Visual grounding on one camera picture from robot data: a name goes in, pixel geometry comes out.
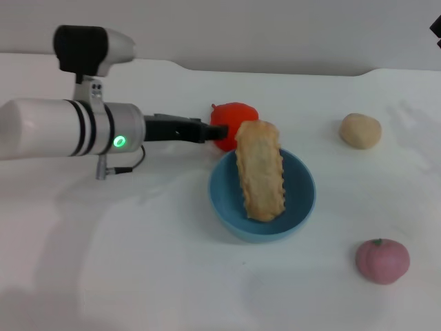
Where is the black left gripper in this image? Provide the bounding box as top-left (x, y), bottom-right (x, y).
top-left (142, 112), bottom-right (229, 145)

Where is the blue bowl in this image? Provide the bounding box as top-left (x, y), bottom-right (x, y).
top-left (209, 148), bottom-right (317, 244)

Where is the red tomato toy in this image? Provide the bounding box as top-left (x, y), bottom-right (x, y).
top-left (209, 101), bottom-right (260, 153)

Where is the round beige bun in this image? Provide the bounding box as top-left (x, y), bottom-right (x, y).
top-left (339, 112), bottom-right (382, 150)

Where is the pink peach toy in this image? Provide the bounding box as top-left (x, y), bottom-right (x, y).
top-left (354, 238), bottom-right (411, 285)

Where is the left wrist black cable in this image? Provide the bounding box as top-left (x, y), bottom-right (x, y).
top-left (94, 143), bottom-right (146, 181)

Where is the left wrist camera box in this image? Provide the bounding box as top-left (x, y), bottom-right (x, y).
top-left (52, 24), bottom-right (137, 105)

